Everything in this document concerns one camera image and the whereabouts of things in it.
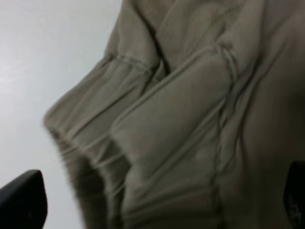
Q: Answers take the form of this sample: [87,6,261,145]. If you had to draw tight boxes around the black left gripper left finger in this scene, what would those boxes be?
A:
[0,170,48,229]

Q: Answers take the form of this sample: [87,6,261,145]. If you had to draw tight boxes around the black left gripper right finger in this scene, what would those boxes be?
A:
[284,161,305,229]

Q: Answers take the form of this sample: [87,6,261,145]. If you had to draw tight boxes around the khaki shorts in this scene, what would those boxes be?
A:
[45,0,305,229]

